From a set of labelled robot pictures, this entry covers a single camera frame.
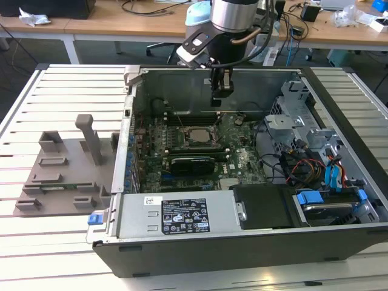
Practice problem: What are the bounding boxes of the silver CPU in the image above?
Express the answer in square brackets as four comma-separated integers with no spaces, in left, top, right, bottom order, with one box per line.
[187,129,213,143]

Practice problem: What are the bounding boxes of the blue flat data wire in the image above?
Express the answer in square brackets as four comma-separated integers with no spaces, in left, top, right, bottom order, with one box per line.
[323,153,344,191]

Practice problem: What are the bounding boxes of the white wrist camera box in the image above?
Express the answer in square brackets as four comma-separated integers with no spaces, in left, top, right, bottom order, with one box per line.
[175,32,213,71]

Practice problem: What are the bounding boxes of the black office chair base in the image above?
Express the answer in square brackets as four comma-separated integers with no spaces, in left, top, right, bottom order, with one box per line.
[146,41,184,65]

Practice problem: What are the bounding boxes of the CPU socket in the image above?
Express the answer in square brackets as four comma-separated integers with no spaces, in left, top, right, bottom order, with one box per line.
[181,125,221,149]

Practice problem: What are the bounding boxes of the silver metal drive cage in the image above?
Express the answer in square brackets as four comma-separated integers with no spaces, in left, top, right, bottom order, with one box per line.
[263,77,346,160]

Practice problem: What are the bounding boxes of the large black box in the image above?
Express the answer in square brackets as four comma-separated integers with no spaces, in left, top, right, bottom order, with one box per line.
[0,0,97,20]

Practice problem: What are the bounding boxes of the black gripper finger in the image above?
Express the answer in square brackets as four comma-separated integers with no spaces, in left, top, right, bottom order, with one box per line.
[210,66,235,107]

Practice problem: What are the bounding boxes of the grey parts rack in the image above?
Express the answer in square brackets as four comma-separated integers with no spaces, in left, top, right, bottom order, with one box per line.
[13,113,122,218]

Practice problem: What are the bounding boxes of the black open PC case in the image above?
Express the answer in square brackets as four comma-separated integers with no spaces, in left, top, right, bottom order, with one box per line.
[92,65,388,278]

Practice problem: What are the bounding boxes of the grey flat device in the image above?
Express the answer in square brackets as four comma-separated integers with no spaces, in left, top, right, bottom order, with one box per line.
[320,0,356,10]

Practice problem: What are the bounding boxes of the crumpled white paper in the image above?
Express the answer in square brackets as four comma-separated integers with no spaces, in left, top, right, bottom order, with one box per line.
[18,7,52,27]

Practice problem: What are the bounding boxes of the clear plastic bag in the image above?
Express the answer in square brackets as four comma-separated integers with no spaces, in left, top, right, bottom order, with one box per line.
[329,4,378,28]

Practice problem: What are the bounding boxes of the small silver chipset heatsink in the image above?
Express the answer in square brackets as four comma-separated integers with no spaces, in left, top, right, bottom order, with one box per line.
[220,178,241,190]

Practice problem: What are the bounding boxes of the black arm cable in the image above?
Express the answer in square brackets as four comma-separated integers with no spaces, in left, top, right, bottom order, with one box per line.
[212,27,273,66]

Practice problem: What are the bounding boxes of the red flat wire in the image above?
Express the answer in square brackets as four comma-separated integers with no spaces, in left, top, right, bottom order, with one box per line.
[338,159,348,190]

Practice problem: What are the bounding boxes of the black graphics card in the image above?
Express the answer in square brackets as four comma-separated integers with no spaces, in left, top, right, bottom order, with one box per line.
[169,156,216,176]

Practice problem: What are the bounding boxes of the green motherboard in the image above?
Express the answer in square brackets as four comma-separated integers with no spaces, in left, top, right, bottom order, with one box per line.
[133,110,269,194]

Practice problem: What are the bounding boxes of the black RAM slot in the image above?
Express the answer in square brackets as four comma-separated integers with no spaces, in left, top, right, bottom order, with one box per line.
[165,145,222,153]
[167,150,227,161]
[165,117,221,127]
[165,111,221,119]

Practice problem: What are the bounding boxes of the green RAM stick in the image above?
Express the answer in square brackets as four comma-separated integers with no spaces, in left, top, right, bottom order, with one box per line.
[41,184,79,192]

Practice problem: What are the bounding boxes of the white cardboard box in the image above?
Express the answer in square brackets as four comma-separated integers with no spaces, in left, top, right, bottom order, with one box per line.
[367,16,388,33]

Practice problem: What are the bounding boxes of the coloured power wire bundle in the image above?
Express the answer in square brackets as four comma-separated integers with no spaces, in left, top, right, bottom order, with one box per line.
[284,151,326,186]

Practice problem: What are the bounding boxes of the wooden desk white frame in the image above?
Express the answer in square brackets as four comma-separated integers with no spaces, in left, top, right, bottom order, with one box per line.
[0,0,388,66]

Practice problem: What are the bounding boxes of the thin black wire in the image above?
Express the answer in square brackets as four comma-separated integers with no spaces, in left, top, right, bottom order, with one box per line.
[253,119,289,182]

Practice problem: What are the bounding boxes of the teal storage box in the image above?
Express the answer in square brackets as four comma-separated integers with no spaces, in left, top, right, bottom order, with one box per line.
[326,48,362,67]

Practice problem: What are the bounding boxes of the black plastic shroud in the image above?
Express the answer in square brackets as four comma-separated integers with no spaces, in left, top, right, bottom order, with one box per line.
[230,184,301,230]

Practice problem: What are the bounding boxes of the silver power supply unit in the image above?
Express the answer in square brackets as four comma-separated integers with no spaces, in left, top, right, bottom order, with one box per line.
[115,192,243,240]

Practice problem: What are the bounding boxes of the grey plastic case latch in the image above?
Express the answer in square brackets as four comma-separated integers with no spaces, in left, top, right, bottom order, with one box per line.
[123,65,143,89]

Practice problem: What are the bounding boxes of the hard disk in blue carrier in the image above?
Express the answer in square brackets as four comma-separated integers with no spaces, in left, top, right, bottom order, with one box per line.
[292,187,370,227]

